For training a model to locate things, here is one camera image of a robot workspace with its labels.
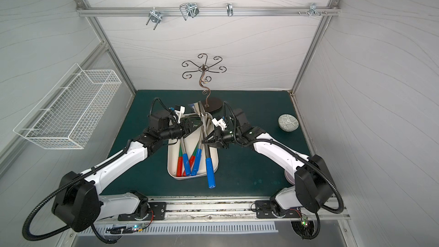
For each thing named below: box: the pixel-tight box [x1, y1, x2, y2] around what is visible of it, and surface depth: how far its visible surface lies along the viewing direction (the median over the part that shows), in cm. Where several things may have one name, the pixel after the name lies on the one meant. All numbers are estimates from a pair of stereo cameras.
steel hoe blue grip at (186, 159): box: [182, 137, 191, 177], surface depth 86 cm
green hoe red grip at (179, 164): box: [176, 142, 183, 178], surface depth 87 cm
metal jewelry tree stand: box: [181, 53, 227, 113], surface depth 92 cm
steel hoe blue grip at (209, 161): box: [201, 111, 216, 190], surface depth 65 cm
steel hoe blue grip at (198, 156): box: [190, 126, 204, 177], surface depth 84 cm
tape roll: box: [277, 113, 300, 133], surface depth 103 cm
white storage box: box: [167, 112, 219, 180], surface depth 86 cm
